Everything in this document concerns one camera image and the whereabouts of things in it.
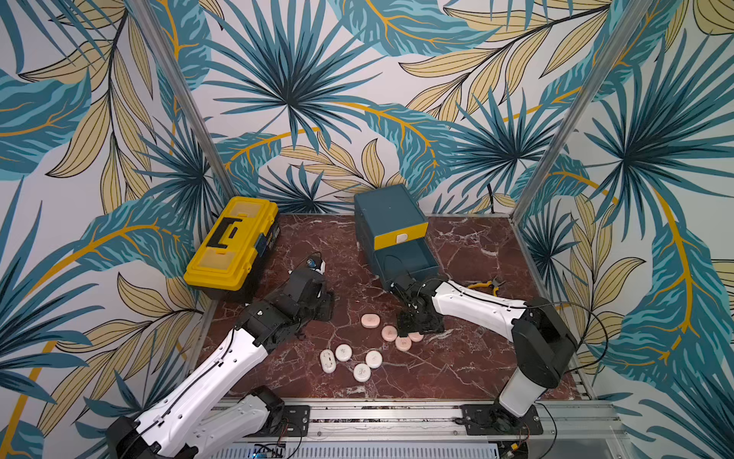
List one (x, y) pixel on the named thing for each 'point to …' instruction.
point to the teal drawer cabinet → (382, 210)
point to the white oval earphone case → (328, 360)
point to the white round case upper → (343, 352)
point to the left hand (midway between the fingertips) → (323, 301)
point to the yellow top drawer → (411, 234)
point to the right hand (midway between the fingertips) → (413, 330)
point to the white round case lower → (361, 372)
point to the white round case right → (374, 359)
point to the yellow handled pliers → (491, 283)
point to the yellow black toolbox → (233, 251)
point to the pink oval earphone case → (370, 320)
